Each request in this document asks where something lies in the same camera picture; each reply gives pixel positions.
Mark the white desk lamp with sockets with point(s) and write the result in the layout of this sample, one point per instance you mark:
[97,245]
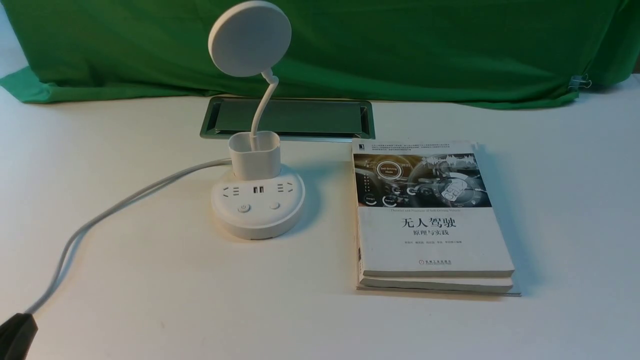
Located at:
[259,198]

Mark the white self-driving book on top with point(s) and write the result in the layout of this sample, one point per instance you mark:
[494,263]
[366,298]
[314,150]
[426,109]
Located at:
[423,210]

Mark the white book underneath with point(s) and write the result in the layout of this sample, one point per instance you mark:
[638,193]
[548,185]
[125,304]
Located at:
[500,286]

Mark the green backdrop cloth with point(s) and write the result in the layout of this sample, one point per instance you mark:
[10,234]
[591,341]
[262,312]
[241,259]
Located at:
[492,54]

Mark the metal binder clip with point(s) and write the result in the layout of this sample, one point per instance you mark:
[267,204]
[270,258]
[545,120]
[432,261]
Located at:
[578,82]

